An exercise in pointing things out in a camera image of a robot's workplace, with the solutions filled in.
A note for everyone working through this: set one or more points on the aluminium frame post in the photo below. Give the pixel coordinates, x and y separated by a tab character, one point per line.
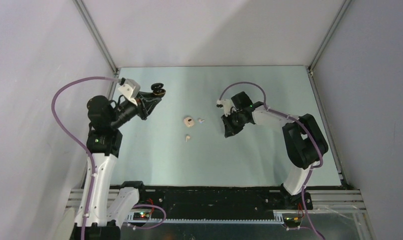
342	11
96	35

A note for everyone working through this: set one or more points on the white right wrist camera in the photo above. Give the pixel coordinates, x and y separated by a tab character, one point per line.
227	106

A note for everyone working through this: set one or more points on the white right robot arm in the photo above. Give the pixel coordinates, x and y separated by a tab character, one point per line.
304	141

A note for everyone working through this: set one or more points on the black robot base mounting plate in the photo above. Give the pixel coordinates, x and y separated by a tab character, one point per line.
222	202

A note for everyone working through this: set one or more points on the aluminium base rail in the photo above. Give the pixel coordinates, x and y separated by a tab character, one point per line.
337	201

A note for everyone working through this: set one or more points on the right aluminium frame post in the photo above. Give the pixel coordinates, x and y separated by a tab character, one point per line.
342	11

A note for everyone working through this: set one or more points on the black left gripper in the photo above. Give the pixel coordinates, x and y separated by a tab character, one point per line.
146	102

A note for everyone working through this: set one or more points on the green circuit board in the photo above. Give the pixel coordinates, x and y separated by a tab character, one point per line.
293	220
141	216

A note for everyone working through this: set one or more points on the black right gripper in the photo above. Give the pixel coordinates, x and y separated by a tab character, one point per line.
230	130

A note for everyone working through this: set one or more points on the left aluminium frame post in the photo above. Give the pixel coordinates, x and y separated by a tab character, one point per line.
96	35

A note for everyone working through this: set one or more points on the white slotted cable duct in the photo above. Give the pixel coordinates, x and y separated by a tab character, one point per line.
276	218

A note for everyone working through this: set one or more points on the black glossy earbud charging case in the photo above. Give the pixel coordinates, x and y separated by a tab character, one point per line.
158	90

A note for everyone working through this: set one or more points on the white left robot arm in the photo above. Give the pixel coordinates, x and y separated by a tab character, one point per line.
96	220

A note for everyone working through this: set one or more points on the beige square earbud case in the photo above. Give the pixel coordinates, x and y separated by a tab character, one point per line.
189	121

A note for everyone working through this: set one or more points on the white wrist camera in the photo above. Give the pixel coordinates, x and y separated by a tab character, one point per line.
227	106
129	88

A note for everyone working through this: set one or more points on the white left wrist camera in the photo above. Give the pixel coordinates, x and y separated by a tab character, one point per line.
129	88

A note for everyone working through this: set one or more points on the left green circuit board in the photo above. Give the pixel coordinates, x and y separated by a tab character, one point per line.
141	216

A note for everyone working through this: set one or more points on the right green circuit board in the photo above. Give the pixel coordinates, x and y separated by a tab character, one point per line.
293	220

